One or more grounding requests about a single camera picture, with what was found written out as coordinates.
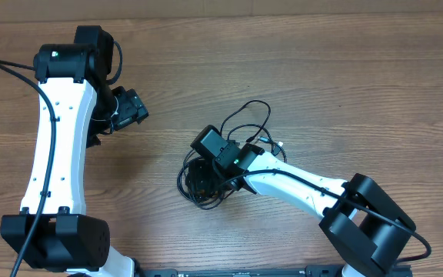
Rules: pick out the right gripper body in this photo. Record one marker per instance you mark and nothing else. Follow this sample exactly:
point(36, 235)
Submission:
point(198, 181)

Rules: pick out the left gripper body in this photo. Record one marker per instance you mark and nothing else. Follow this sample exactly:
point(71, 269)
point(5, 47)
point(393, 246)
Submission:
point(125, 109)

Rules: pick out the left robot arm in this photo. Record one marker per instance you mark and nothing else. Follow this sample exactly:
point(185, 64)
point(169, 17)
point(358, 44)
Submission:
point(79, 102)

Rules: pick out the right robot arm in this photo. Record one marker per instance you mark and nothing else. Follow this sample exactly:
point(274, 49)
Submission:
point(363, 223)

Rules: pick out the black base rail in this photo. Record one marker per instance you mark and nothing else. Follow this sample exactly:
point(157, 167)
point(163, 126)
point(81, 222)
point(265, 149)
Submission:
point(307, 271)

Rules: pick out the cardboard wall panel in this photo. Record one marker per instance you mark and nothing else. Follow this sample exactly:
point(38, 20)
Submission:
point(80, 10)

